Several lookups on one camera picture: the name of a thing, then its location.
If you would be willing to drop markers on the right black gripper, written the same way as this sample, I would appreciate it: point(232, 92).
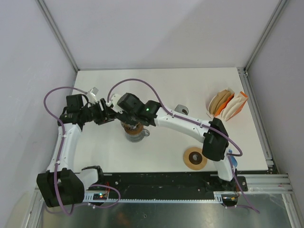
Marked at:
point(123, 118)

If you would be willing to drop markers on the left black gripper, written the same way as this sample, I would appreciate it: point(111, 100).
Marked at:
point(107, 115)

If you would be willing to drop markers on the clear grey glass dripper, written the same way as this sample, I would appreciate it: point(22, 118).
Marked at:
point(127, 126)

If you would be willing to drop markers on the glass server with handle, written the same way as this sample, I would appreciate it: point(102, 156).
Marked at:
point(138, 136)

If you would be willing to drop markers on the blue ribbed dripper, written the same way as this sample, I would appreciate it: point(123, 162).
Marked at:
point(234, 161)

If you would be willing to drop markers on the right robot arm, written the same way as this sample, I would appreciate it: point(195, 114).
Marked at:
point(214, 138)

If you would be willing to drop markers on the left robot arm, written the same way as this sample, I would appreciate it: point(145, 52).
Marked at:
point(76, 113)

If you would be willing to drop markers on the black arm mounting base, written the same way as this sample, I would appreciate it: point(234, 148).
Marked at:
point(170, 183)

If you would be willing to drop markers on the brown paper filter stack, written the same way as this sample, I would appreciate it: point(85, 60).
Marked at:
point(218, 100)

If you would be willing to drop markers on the orange white filter holder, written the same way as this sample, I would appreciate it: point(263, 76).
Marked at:
point(225, 103)

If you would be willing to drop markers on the white paper filter stack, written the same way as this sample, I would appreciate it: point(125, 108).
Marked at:
point(234, 106)

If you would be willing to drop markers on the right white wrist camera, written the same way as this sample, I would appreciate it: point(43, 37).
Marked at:
point(113, 103)

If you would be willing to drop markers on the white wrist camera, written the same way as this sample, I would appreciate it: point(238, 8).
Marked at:
point(91, 95)
point(113, 103)

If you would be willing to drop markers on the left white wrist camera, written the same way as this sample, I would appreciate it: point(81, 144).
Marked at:
point(91, 95)

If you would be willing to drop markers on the white slotted cable duct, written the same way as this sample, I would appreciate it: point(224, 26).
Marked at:
point(112, 197)

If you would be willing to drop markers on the aluminium frame rail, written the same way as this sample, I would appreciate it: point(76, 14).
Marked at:
point(282, 185)

